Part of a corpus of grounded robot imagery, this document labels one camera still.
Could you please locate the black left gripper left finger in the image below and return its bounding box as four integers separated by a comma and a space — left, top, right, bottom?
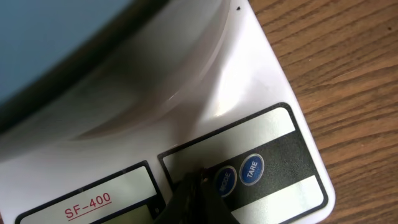
154, 172, 202, 224

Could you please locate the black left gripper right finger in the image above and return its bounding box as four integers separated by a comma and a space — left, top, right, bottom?
200, 169, 239, 224

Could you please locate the white kitchen scale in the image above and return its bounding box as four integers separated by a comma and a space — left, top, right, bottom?
1, 0, 336, 223

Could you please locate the teal bowl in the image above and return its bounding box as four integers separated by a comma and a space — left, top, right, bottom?
1, 0, 166, 133

